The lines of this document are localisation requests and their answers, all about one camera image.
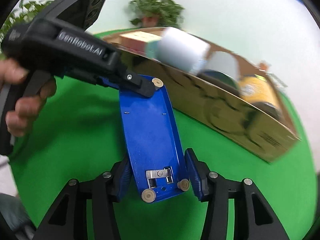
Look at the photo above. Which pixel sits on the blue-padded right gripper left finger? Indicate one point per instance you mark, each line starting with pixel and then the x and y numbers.
pixel 84 210

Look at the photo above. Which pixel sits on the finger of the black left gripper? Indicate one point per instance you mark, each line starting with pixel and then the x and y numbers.
pixel 133 82

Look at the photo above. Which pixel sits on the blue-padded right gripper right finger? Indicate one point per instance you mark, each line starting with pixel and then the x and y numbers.
pixel 254 217

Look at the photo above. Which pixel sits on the pastel magic cube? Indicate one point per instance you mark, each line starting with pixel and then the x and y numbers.
pixel 140 41

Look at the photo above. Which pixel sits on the white plastic pipe fitting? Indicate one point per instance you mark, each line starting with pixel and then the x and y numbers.
pixel 180 50

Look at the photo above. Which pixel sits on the blue stapler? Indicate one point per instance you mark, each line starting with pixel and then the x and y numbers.
pixel 153 145

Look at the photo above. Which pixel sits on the yellow labelled jar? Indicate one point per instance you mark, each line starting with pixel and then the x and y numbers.
pixel 256 90

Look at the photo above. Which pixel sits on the grey sleeve forearm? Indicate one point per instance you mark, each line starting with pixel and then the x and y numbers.
pixel 12 210

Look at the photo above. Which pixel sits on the person's left hand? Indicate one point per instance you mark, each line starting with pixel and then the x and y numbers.
pixel 20 120

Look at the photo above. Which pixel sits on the leafy plant at left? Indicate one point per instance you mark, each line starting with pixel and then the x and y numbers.
pixel 24 14

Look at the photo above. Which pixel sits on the potted plant in back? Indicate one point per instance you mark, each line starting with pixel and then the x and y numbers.
pixel 156 13

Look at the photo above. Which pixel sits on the large cardboard box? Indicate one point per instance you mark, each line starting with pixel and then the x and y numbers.
pixel 228 114

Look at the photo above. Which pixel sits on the small orange box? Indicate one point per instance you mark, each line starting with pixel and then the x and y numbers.
pixel 263 66

